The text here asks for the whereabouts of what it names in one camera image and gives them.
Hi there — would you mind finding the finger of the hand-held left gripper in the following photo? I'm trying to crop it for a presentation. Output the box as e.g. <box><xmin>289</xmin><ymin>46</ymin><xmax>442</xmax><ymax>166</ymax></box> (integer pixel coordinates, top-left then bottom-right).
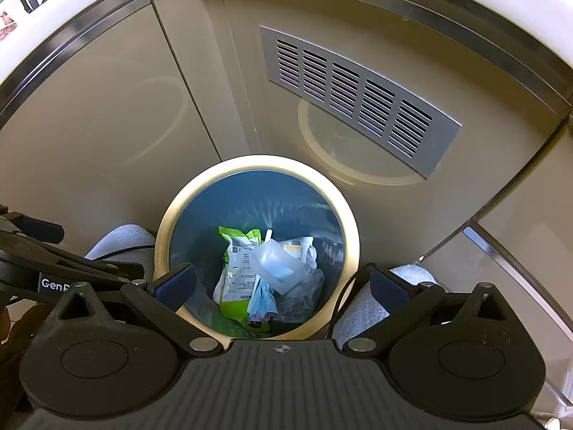
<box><xmin>0</xmin><ymin>233</ymin><xmax>146</xmax><ymax>285</ymax></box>
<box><xmin>0</xmin><ymin>205</ymin><xmax>66</xmax><ymax>245</ymax></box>

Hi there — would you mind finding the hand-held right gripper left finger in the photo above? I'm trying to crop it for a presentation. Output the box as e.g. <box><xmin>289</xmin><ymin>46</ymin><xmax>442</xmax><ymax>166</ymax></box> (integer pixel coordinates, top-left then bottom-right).
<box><xmin>45</xmin><ymin>263</ymin><xmax>222</xmax><ymax>355</ymax></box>

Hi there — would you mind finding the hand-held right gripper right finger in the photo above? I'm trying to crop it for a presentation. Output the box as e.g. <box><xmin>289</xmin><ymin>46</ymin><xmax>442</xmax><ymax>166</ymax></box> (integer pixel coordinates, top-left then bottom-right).
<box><xmin>342</xmin><ymin>264</ymin><xmax>526</xmax><ymax>355</ymax></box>

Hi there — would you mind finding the green white pouch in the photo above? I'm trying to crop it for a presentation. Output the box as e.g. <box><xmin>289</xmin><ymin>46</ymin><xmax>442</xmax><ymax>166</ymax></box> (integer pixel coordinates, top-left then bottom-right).
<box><xmin>212</xmin><ymin>226</ymin><xmax>274</xmax><ymax>330</ymax></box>

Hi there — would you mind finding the clear plastic bag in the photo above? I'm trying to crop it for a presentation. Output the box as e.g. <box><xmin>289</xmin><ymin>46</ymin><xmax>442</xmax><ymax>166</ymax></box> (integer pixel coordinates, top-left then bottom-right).
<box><xmin>273</xmin><ymin>269</ymin><xmax>325</xmax><ymax>323</ymax></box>

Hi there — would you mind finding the blue glove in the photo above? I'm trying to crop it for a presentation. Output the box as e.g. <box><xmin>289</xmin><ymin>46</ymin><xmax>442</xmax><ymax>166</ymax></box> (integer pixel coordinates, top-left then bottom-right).
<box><xmin>247</xmin><ymin>278</ymin><xmax>280</xmax><ymax>323</ymax></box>

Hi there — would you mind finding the translucent plastic container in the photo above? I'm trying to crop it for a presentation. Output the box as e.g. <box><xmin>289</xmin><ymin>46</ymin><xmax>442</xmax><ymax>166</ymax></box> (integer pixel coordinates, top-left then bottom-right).
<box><xmin>250</xmin><ymin>229</ymin><xmax>309</xmax><ymax>294</ymax></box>

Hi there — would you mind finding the yellow white wrapper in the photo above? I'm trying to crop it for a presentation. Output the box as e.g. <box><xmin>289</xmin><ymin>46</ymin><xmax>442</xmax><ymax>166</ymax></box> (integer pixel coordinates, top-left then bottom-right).
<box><xmin>281</xmin><ymin>236</ymin><xmax>310</xmax><ymax>256</ymax></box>

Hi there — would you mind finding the round cream rim trash can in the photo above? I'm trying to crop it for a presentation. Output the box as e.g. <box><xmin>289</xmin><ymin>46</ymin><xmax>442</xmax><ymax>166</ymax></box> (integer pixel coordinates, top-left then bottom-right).
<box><xmin>153</xmin><ymin>154</ymin><xmax>361</xmax><ymax>340</ymax></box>

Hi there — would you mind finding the pale blue terry slipper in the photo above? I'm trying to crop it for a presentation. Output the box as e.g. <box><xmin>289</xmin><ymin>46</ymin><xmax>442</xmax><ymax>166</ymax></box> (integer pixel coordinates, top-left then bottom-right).
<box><xmin>331</xmin><ymin>265</ymin><xmax>437</xmax><ymax>350</ymax></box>
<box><xmin>84</xmin><ymin>223</ymin><xmax>157</xmax><ymax>278</ymax></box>

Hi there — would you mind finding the grey cabinet vent grille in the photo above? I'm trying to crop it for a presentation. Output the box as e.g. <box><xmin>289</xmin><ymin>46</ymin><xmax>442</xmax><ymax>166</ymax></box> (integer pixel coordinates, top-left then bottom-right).
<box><xmin>260</xmin><ymin>25</ymin><xmax>463</xmax><ymax>180</ymax></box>

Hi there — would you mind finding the black cable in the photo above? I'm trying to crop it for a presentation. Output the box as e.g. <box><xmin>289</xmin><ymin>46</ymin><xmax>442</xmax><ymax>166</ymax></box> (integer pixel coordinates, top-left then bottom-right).
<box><xmin>330</xmin><ymin>273</ymin><xmax>360</xmax><ymax>339</ymax></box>

